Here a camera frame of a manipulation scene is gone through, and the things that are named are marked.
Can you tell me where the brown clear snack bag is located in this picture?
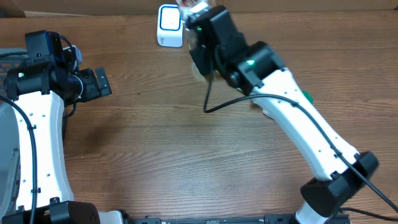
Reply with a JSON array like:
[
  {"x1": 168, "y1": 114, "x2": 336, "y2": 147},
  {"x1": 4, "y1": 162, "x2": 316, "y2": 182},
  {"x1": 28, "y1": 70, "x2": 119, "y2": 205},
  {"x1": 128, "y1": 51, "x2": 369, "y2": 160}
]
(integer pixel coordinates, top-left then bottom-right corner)
[{"x1": 177, "y1": 0, "x2": 215, "y2": 83}]

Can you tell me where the green lid jar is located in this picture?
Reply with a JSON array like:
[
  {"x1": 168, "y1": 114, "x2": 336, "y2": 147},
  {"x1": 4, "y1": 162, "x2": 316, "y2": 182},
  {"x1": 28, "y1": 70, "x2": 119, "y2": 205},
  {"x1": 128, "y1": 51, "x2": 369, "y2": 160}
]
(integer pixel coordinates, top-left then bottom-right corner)
[{"x1": 302, "y1": 91, "x2": 313, "y2": 104}]

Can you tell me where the orange snack packet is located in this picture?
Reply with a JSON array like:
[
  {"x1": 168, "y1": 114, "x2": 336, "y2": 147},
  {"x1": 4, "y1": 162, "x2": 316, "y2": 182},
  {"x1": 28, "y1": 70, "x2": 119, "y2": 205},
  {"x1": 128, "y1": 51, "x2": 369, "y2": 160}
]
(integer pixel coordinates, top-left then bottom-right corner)
[{"x1": 262, "y1": 109, "x2": 274, "y2": 119}]

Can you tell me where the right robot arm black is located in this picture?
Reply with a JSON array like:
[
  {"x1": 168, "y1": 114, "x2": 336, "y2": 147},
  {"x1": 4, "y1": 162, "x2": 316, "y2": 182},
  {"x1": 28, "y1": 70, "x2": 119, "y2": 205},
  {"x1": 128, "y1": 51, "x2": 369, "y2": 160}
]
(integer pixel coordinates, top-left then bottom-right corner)
[{"x1": 184, "y1": 2, "x2": 379, "y2": 223}]

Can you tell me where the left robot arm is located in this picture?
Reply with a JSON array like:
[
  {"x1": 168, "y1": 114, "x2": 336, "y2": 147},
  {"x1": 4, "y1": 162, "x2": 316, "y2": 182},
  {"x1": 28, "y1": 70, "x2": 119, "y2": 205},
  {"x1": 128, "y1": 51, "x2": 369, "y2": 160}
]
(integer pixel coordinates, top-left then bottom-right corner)
[{"x1": 2, "y1": 30, "x2": 111, "y2": 223}]

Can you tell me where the white barcode scanner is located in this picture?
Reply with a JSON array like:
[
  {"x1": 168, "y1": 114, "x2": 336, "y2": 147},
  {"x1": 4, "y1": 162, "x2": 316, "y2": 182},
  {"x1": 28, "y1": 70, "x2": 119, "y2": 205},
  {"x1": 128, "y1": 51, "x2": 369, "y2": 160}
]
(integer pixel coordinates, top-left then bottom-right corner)
[{"x1": 157, "y1": 4, "x2": 183, "y2": 48}]

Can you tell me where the grey plastic mesh basket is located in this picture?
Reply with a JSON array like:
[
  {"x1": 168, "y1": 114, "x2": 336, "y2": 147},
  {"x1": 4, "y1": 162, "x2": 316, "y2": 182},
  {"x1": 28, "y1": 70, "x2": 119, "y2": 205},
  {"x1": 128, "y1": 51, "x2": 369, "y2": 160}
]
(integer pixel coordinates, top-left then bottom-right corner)
[{"x1": 0, "y1": 47, "x2": 29, "y2": 218}]

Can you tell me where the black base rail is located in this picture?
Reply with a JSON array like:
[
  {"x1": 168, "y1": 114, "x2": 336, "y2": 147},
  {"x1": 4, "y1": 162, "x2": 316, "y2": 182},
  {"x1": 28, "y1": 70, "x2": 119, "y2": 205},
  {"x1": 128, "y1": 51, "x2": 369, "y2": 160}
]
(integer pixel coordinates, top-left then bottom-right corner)
[{"x1": 125, "y1": 215, "x2": 294, "y2": 224}]

